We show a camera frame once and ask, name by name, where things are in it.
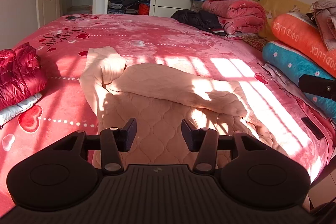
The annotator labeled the light printed sheet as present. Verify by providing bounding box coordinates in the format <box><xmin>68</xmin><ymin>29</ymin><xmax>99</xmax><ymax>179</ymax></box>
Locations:
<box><xmin>262</xmin><ymin>63</ymin><xmax>315</xmax><ymax>108</ymax></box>

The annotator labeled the dark clothes lower shelf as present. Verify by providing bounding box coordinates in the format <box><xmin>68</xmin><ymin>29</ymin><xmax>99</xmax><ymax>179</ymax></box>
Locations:
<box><xmin>108</xmin><ymin>0</ymin><xmax>150</xmax><ymax>15</ymax></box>

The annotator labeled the peach quilted garment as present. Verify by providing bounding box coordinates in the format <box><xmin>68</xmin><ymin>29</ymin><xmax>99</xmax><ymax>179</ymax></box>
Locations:
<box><xmin>80</xmin><ymin>46</ymin><xmax>282</xmax><ymax>165</ymax></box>

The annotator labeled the pink heart print bedspread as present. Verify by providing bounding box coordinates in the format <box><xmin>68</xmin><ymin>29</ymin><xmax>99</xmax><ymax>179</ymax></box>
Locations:
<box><xmin>1</xmin><ymin>14</ymin><xmax>335</xmax><ymax>214</ymax></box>

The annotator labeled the red puffer jacket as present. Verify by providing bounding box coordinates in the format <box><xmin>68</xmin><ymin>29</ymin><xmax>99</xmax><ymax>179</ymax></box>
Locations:
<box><xmin>1</xmin><ymin>43</ymin><xmax>48</xmax><ymax>110</ymax></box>

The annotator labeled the orange good luck pillow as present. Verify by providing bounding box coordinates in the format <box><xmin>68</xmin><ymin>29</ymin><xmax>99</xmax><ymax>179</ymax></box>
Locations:
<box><xmin>271</xmin><ymin>12</ymin><xmax>335</xmax><ymax>77</ymax></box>

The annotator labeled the yellow headboard cover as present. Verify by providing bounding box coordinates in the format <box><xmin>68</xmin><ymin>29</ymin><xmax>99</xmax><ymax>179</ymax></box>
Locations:
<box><xmin>253</xmin><ymin>0</ymin><xmax>311</xmax><ymax>41</ymax></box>

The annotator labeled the mauve folded jacket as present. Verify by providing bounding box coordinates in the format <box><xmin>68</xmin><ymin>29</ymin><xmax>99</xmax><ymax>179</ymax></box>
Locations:
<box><xmin>306</xmin><ymin>0</ymin><xmax>336</xmax><ymax>51</ymax></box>

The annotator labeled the folded pink blanket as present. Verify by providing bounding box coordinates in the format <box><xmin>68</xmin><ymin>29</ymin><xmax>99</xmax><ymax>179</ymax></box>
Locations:
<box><xmin>202</xmin><ymin>0</ymin><xmax>266</xmax><ymax>35</ymax></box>

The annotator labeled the teal flower pillow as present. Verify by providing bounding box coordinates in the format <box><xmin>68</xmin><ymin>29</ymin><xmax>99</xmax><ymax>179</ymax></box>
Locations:
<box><xmin>262</xmin><ymin>42</ymin><xmax>335</xmax><ymax>122</ymax></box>

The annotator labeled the black jacket on bed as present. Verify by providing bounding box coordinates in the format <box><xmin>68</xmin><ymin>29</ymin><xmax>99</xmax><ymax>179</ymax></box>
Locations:
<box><xmin>171</xmin><ymin>10</ymin><xmax>227</xmax><ymax>36</ymax></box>

